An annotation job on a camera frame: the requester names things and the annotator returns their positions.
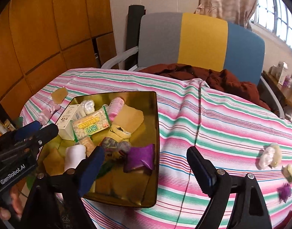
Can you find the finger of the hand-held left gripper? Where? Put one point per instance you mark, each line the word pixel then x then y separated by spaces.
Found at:
pixel 48 133
pixel 26 130

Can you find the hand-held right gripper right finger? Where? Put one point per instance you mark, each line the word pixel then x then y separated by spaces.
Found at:
pixel 200 169

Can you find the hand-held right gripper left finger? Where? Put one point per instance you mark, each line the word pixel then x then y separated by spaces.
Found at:
pixel 91 169

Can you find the white cardboard box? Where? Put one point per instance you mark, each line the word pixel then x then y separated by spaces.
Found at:
pixel 66 124

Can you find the white foam roll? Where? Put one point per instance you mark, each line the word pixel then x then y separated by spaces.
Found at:
pixel 74 157

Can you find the yellow sponge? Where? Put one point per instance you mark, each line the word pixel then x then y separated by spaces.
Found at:
pixel 54 161
pixel 132 118

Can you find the grey patterned pouch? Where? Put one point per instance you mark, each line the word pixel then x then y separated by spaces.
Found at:
pixel 113 145

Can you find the green-edged cracker packet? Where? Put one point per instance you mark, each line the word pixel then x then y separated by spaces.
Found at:
pixel 92 125

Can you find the white wrapper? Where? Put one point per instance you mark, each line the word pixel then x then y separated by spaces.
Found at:
pixel 87 106

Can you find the yellow cartoon snack packet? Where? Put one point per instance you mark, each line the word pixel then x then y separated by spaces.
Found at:
pixel 122 131

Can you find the purple snack packet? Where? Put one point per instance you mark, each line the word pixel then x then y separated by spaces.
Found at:
pixel 140 158

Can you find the gold metal tray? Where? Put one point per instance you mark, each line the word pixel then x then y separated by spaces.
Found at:
pixel 136 190

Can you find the person's left hand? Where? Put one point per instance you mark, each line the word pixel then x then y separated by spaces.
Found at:
pixel 13 204

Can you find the striped tablecloth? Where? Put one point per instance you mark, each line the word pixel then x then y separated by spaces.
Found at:
pixel 219 128

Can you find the white plastic bag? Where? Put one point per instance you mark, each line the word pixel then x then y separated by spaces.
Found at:
pixel 266 158

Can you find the cream plush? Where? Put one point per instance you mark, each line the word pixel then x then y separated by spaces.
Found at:
pixel 277 155

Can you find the small purple packet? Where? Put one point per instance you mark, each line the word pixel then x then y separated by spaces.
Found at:
pixel 285 192

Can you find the small green box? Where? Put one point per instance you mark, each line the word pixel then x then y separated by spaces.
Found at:
pixel 289 173

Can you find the brown jacket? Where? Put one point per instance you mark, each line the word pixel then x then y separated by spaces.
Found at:
pixel 208 76

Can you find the wooden wardrobe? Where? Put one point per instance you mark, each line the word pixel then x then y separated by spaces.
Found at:
pixel 41 28

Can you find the wooden desk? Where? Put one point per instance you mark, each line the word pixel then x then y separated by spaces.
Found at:
pixel 279 93

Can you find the purple container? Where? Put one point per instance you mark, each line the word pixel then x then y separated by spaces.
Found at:
pixel 287 81

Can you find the white carton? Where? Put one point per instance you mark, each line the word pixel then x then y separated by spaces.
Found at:
pixel 282 71

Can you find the grey yellow blue chair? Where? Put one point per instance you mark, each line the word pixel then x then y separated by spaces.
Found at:
pixel 203 40

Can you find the patterned curtain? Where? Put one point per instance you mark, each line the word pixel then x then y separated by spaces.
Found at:
pixel 227 0

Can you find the window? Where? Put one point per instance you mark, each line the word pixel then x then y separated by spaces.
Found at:
pixel 277 12

